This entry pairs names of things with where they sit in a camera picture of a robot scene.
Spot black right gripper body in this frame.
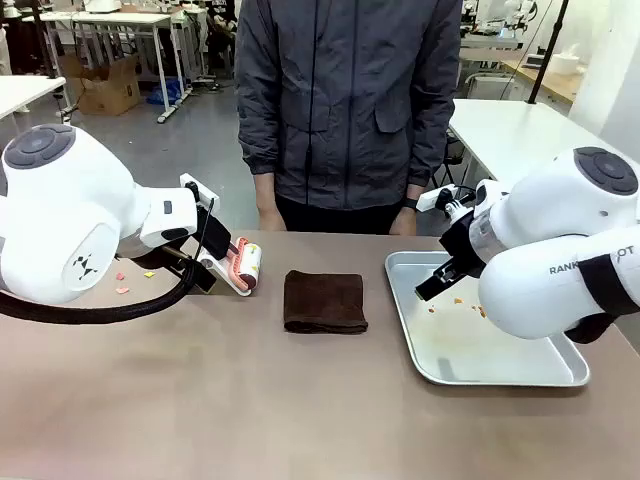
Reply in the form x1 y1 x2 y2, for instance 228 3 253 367
438 211 490 280

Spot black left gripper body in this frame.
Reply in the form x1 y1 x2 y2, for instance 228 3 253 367
196 208 235 261

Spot pink and white lint roller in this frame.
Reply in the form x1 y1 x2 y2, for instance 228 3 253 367
225 235 265 293

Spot dark brown towel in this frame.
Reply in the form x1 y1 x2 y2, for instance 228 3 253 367
283 269 370 336

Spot person's right hand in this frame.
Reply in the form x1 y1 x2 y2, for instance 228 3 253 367
256 198 289 233

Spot person's left hand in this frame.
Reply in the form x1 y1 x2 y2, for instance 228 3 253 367
388 207 417 236

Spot white folding stand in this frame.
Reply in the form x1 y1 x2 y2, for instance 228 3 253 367
196 251 257 299

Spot silver metal tray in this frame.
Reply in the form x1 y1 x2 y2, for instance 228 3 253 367
383 250 592 388

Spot black trousers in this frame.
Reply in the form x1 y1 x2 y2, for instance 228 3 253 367
274 193 409 236

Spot large white table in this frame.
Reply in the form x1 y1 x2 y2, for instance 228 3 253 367
446 98 624 189

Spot blue plastic bag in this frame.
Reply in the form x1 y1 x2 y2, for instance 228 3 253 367
146 78 182 107

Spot open cardboard box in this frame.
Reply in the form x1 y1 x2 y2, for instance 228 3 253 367
58 53 143 117

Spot person in grey jacket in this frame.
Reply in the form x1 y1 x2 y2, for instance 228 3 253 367
234 0 464 212

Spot wooden top desk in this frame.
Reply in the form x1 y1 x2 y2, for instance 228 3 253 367
499 56 577 106

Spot seated person in dark clothes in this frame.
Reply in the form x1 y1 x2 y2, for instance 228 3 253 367
205 0 237 92

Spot white tissue pack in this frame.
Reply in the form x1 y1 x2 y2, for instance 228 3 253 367
549 43 585 77

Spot black slanted pole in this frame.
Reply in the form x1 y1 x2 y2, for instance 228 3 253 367
528 0 570 105

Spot white lab equipment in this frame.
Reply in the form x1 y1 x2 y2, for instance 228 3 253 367
460 0 539 51

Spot long white desk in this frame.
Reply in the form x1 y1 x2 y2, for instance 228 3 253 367
38 8 195 125

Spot small white table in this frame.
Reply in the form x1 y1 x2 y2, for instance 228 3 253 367
0 74 69 122

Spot black upright pole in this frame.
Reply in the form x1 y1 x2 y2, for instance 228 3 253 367
29 0 57 81

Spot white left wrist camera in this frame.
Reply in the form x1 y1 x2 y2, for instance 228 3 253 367
178 172 222 207

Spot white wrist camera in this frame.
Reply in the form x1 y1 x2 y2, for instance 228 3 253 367
178 172 222 207
415 183 460 212

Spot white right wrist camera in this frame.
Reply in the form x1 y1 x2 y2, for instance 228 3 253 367
415 183 460 212

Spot black corrugated cable conduit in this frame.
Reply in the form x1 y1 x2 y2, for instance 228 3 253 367
0 252 204 325

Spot black cable sleeve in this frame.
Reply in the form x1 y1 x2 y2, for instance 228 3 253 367
565 253 632 346

